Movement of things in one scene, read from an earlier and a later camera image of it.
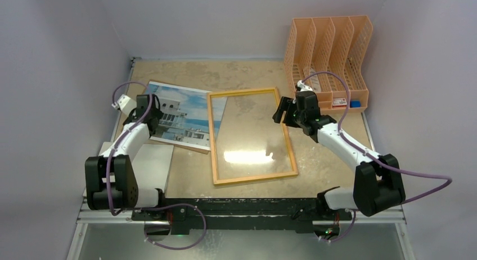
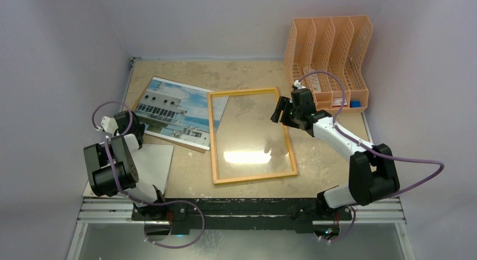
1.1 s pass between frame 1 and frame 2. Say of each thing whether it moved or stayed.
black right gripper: stayed
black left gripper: moved
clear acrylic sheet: stayed
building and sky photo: stayed
